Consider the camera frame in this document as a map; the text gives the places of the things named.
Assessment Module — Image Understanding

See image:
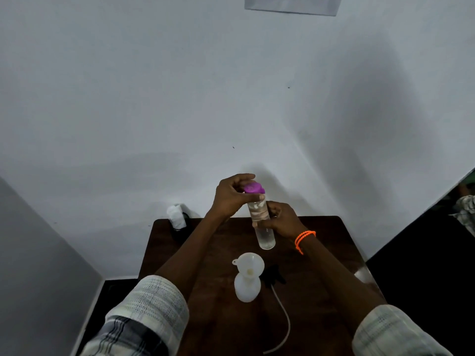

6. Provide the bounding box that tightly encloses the person's left forearm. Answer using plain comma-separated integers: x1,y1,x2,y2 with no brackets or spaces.
154,211,223,297

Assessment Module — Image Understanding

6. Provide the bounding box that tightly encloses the black round holder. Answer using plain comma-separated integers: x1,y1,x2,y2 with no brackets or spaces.
171,213,192,241

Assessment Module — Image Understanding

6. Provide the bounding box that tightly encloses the white plastic funnel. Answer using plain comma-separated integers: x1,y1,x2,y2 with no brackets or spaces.
232,252,266,284

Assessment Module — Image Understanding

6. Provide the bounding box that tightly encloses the clear bottle with purple cap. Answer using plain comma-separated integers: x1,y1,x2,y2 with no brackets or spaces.
247,192,277,251

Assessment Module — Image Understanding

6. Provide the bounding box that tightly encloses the black spray head with tube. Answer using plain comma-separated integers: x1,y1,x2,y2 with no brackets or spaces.
259,264,291,355

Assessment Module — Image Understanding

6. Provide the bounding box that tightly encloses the white baseboard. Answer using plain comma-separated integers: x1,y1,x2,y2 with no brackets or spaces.
70,277,106,356

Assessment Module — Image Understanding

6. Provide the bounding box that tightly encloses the dark wooden table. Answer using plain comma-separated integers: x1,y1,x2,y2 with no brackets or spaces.
137,216,386,356

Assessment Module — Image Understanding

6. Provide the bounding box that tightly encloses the person's right plaid sleeve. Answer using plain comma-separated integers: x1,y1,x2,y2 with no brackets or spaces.
351,304,454,356

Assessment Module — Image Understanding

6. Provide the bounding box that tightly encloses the person's right hand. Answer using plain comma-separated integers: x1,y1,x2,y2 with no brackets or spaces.
256,200,309,242

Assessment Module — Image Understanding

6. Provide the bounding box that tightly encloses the orange bead bracelet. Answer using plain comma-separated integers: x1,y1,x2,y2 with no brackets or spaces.
294,230,317,256

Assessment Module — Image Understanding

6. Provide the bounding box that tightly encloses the person's left hand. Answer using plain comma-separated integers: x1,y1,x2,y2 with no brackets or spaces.
209,173,266,222

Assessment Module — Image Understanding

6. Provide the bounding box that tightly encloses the person's left plaid sleeve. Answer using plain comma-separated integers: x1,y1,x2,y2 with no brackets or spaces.
80,275,190,356

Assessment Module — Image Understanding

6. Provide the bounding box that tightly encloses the person's right forearm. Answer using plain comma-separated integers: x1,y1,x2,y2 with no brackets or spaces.
300,237,386,334

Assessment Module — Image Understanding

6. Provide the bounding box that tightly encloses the white paper sheet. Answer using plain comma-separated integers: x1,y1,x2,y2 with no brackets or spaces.
244,0,343,17

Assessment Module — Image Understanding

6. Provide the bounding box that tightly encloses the white folded tissue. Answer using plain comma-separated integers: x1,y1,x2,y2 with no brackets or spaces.
166,204,188,231

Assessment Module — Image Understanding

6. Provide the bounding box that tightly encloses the person's plaid sleeve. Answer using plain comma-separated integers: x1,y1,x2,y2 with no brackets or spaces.
351,304,454,356
80,275,190,356

